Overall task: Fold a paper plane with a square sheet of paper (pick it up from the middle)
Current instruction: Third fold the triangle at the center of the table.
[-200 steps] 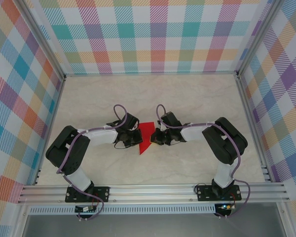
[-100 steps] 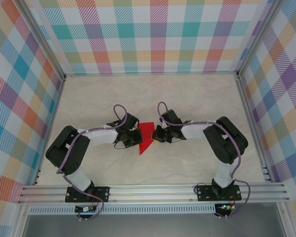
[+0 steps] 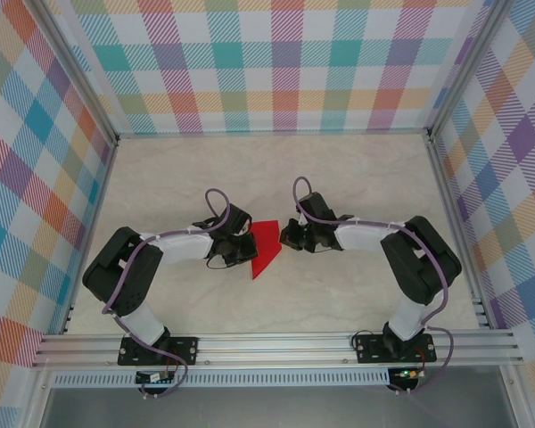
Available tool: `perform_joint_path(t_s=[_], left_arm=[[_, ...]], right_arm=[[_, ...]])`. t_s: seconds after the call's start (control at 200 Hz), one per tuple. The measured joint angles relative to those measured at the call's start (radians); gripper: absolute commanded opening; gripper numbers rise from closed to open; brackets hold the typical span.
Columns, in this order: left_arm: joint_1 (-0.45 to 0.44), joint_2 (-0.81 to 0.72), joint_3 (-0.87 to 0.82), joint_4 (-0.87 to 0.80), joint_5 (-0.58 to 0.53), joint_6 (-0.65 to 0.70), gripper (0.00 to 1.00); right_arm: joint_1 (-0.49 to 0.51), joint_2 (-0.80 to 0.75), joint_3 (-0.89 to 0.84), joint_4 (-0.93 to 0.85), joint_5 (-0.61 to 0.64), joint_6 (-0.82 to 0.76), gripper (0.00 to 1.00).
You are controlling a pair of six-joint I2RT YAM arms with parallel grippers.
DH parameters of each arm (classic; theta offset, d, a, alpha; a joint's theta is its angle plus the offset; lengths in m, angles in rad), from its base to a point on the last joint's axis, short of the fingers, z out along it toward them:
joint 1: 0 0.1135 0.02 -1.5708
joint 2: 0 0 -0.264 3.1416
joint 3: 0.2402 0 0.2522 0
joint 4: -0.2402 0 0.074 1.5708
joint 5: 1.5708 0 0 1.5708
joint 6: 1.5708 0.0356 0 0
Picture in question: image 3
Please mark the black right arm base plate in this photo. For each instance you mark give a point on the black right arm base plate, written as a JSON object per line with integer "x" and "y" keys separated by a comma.
{"x": 370, "y": 350}

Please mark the aluminium side rail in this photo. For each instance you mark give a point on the aluminium side rail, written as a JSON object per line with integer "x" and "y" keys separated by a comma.
{"x": 89, "y": 236}
{"x": 461, "y": 223}

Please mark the aluminium frame cross bar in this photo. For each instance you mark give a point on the aluminium frame cross bar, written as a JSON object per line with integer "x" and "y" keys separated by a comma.
{"x": 272, "y": 133}

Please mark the red paper sheet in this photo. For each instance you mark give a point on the red paper sheet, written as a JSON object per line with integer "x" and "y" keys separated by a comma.
{"x": 267, "y": 243}

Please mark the aluminium mounting rail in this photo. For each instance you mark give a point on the aluminium mounting rail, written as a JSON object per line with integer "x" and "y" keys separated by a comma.
{"x": 272, "y": 350}

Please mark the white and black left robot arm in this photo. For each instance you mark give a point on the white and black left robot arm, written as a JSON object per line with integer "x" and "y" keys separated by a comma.
{"x": 183, "y": 247}

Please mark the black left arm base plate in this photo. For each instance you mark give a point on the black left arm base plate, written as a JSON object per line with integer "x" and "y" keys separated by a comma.
{"x": 183, "y": 350}

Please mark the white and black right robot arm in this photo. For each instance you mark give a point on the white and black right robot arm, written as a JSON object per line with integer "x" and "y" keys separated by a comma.
{"x": 361, "y": 236}

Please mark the aluminium frame leg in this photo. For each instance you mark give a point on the aluminium frame leg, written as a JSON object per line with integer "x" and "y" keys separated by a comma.
{"x": 38, "y": 401}
{"x": 515, "y": 401}

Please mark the aluminium frame post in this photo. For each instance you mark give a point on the aluminium frame post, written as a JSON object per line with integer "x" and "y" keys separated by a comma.
{"x": 469, "y": 67}
{"x": 77, "y": 67}

